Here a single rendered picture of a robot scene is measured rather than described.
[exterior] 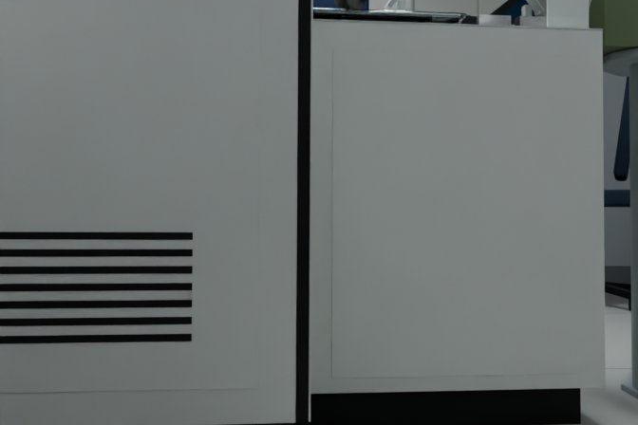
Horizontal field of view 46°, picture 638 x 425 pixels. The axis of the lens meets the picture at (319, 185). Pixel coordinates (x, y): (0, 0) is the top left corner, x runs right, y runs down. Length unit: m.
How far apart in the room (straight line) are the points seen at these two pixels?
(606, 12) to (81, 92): 1.19
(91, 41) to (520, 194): 0.87
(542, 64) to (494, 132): 0.17
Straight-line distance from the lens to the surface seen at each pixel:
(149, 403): 1.32
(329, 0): 4.15
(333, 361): 1.51
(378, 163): 1.50
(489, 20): 1.87
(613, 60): 1.94
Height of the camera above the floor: 0.43
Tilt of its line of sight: 2 degrees up
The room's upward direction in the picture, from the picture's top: straight up
